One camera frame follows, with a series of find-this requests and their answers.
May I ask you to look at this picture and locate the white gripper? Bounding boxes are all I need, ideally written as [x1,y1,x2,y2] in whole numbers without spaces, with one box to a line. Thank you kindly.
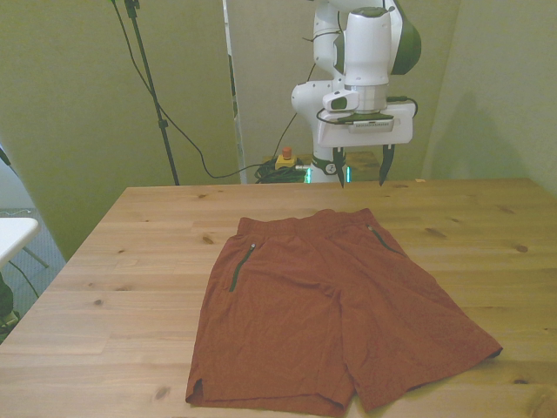
[315,100,415,189]

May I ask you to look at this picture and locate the red zip-up jacket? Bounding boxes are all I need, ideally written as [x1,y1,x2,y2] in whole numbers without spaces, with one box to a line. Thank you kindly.
[184,207,506,415]

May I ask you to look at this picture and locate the yellow emergency stop button box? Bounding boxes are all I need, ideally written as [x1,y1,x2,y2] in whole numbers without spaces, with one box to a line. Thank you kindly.
[274,146,298,172]

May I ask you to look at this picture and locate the white partition panel edge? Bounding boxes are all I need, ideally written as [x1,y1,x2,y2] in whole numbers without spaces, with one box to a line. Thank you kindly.
[221,0,247,185]

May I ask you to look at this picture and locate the black tripod stand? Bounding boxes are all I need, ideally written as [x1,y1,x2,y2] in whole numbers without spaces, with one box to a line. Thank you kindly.
[104,0,182,186]

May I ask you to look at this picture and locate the white side table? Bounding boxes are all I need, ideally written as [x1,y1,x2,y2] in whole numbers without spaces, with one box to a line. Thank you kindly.
[0,216,50,270]

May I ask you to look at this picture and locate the grey wrist camera bar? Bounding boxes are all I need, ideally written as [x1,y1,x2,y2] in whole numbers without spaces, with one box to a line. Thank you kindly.
[337,113,397,134]

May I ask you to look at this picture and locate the dark cable bundle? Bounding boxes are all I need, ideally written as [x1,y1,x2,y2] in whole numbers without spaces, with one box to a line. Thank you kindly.
[253,159,312,185]

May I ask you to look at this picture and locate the long black cable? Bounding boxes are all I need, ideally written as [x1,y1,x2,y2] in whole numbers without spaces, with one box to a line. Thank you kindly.
[111,0,279,180]

